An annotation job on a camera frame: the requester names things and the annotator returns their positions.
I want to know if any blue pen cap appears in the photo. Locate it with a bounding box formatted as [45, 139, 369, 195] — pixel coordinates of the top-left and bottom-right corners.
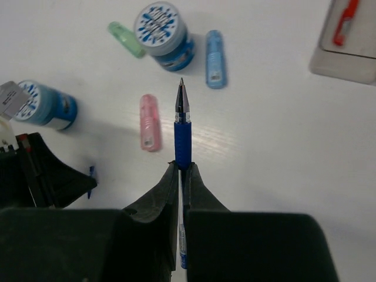
[87, 166, 97, 199]

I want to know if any pink correction tape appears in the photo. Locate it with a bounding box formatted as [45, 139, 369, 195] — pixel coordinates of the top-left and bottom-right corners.
[140, 94, 162, 152]

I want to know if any blue jar near back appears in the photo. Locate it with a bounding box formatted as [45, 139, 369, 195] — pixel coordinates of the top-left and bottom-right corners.
[133, 1, 195, 72]

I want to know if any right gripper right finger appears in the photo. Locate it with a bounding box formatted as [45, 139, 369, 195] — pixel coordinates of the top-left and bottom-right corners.
[183, 163, 338, 281]

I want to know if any blue jar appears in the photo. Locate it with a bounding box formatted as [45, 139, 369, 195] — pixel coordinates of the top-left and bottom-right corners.
[14, 80, 78, 130]
[133, 1, 195, 72]

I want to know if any blue jar near centre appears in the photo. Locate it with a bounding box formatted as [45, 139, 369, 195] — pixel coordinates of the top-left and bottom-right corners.
[14, 80, 78, 130]

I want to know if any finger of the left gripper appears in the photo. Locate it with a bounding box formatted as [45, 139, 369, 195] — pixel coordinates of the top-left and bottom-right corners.
[1, 133, 90, 209]

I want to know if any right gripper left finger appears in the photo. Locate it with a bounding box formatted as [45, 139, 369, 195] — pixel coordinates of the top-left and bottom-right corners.
[1, 162, 179, 281]

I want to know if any red pen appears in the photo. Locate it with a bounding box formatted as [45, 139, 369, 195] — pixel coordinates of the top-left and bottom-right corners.
[332, 0, 360, 46]

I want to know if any green correction tape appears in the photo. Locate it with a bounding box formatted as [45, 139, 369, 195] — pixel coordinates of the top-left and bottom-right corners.
[108, 22, 146, 58]

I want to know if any blue correction tape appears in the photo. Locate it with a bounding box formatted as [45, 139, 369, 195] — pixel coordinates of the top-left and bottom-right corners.
[206, 30, 227, 89]

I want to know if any blue pen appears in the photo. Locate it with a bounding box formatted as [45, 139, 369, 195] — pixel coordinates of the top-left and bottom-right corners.
[174, 78, 192, 270]

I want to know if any clear three-compartment organizer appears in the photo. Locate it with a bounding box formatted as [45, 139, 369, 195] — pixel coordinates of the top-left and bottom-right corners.
[309, 1, 375, 85]

